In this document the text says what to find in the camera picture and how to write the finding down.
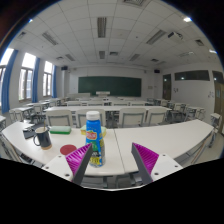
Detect dark door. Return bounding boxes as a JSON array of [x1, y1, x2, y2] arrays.
[[162, 73, 172, 101]]

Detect flat round red coaster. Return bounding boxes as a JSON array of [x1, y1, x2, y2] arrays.
[[59, 143, 78, 156]]

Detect black flat pad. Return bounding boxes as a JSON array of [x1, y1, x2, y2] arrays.
[[22, 123, 51, 140]]

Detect brown wooden door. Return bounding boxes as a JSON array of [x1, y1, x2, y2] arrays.
[[213, 70, 224, 125]]

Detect blue curtain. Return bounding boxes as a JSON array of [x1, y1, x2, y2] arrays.
[[0, 49, 19, 114], [52, 65, 58, 99], [31, 57, 41, 104]]

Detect white classroom chairs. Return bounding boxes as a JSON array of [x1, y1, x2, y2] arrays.
[[8, 96, 223, 129]]

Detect ceiling lights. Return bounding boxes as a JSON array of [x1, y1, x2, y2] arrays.
[[16, 0, 219, 66]]

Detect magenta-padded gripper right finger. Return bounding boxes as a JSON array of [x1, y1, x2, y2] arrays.
[[130, 142, 184, 186]]

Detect blue drink bottle white cap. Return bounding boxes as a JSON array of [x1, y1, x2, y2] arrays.
[[85, 110, 107, 168]]

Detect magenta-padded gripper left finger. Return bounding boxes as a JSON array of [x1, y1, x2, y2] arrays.
[[42, 143, 94, 186]]

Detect ceiling projector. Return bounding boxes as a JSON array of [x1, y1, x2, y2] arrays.
[[167, 31, 184, 42]]

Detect dark high wall window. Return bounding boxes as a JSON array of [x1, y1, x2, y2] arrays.
[[174, 69, 211, 82]]

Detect dark blue mug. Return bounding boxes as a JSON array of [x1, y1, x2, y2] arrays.
[[32, 126, 53, 151]]

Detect green chalkboard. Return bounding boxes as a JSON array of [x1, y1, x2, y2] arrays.
[[77, 76, 142, 98]]

